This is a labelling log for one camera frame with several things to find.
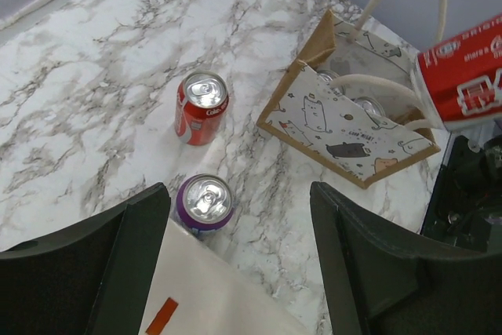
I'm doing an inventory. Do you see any white cylindrical bucket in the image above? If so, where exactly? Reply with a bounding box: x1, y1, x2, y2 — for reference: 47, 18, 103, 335
139, 220, 307, 335

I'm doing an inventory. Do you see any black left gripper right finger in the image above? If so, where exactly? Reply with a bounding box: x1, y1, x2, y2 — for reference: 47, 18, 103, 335
310, 182, 501, 334

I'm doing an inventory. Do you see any red cola can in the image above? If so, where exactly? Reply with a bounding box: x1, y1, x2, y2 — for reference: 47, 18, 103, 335
174, 71, 229, 146
410, 14, 501, 132

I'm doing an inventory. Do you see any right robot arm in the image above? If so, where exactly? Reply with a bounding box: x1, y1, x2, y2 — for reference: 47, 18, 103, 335
420, 119, 501, 253

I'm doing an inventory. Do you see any purple soda can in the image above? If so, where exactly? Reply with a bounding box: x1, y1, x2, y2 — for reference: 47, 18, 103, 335
352, 96, 385, 117
173, 173, 235, 238

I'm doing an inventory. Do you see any purple soda can carried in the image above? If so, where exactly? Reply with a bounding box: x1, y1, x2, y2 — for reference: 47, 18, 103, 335
317, 69, 346, 95

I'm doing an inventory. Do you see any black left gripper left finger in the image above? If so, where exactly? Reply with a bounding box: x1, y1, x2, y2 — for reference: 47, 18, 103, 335
1, 183, 171, 334

